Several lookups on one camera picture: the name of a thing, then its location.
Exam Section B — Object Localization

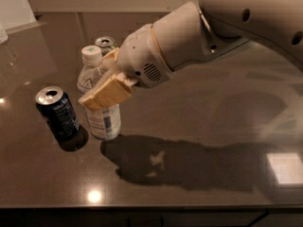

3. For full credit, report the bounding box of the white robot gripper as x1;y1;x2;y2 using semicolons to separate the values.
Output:
79;24;173;111

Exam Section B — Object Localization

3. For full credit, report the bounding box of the clear plastic water bottle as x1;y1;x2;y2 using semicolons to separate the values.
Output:
77;45;121;141

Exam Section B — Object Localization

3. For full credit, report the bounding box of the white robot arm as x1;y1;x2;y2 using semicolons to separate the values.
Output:
79;0;303;111

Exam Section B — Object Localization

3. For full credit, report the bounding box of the green white 7up can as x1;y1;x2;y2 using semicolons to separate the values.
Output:
95;36;116;56

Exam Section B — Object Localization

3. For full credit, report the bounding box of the dark blue pepsi can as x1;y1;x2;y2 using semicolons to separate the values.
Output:
35;86;80;141

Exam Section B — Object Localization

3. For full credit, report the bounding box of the clear container at left edge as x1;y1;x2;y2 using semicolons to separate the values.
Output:
0;23;9;44

